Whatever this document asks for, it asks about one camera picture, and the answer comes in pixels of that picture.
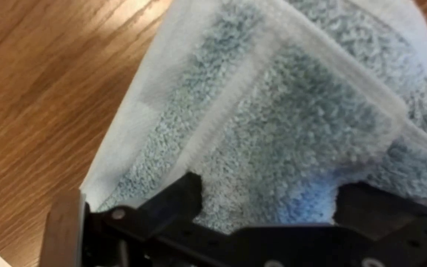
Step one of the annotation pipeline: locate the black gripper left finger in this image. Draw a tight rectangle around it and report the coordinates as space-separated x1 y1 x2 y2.
83 171 205 245

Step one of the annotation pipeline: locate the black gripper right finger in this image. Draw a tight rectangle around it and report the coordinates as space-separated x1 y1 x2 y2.
334 183 427 250

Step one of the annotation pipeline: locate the light blue towel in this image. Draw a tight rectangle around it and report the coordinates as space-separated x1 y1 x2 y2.
79 0 427 236

